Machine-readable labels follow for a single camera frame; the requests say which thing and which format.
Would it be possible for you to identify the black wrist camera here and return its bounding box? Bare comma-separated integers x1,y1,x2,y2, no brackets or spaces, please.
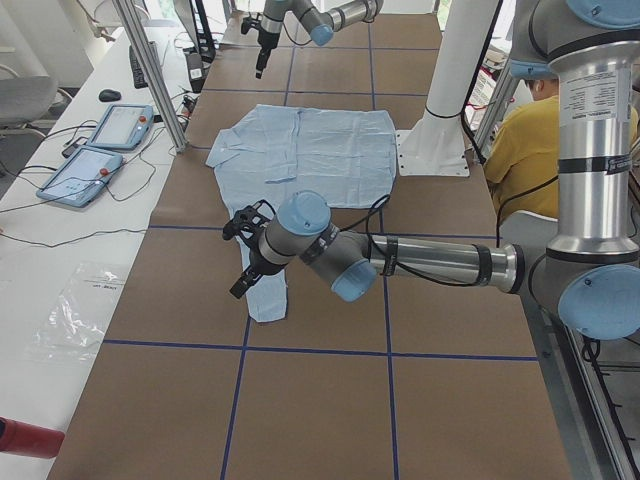
240,15,261,35
222,199,276,241

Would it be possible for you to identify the aluminium frame post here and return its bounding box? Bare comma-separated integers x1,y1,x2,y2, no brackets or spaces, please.
112,0,187,153

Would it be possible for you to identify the near blue teach pendant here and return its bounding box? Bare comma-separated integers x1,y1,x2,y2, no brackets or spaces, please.
36,146,124,208

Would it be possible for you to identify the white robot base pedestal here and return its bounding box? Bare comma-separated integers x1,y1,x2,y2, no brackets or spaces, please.
397,0,502,177

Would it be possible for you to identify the light blue button shirt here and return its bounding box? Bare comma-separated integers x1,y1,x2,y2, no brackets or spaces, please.
206,103,400,325

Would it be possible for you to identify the person in yellow shirt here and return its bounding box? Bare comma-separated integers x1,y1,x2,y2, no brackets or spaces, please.
484,78,559,223

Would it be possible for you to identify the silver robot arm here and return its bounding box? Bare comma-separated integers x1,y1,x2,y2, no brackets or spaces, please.
241,0,384,79
223,1,639,340

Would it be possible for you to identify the white chair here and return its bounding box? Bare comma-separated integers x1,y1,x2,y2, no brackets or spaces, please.
499,210,558,250

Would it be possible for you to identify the red cylinder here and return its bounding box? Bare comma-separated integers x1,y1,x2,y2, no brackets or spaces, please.
0,417,65,459

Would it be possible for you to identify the blue teach pendant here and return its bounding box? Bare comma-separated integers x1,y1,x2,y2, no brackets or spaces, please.
87,104,154,152
36,146,124,208

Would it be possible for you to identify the black keyboard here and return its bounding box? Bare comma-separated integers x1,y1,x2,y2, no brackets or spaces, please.
129,41,160,89

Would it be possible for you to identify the far blue teach pendant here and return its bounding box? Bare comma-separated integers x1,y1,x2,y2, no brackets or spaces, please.
87,104,154,152

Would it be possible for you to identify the clear plastic zip bag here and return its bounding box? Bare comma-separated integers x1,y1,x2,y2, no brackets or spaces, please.
25,262,129,365

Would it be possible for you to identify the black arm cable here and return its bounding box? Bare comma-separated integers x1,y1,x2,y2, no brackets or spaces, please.
344,193,561,286

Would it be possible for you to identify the grey office chair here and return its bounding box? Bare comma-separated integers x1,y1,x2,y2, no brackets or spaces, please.
1,76,58,127

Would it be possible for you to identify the black computer mouse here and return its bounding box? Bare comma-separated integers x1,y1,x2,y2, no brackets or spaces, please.
98,89,122,103

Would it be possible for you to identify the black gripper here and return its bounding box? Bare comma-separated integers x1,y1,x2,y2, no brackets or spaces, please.
255,27,280,79
229,229,288,299

